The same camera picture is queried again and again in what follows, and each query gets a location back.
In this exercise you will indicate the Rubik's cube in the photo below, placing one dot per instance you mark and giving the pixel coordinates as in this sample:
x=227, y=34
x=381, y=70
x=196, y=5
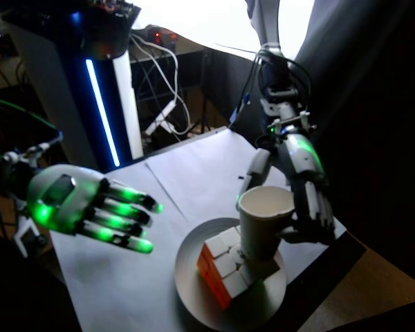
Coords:
x=224, y=266

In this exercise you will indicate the white paper cup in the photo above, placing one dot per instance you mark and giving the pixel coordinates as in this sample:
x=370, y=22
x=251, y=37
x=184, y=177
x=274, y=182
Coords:
x=259, y=228

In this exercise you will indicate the white paper plate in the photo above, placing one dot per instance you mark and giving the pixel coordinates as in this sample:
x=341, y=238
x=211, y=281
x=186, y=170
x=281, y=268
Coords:
x=263, y=304

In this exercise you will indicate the white paper sheet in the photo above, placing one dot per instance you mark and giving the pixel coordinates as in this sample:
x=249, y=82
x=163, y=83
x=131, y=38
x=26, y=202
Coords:
x=124, y=283

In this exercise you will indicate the robot column with blue light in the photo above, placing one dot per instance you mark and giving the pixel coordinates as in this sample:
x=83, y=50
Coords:
x=69, y=86

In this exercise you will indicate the white power strip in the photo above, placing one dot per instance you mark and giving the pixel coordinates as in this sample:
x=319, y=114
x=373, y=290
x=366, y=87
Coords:
x=164, y=112

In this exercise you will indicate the black metal shelf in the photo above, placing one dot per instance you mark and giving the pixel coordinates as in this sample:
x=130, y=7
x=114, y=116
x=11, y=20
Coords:
x=193, y=69

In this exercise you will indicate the black box with red light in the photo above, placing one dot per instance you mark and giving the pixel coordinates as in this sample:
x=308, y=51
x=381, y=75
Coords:
x=162, y=37

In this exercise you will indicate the black curtain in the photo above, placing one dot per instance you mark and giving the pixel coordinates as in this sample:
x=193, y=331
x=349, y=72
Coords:
x=384, y=103

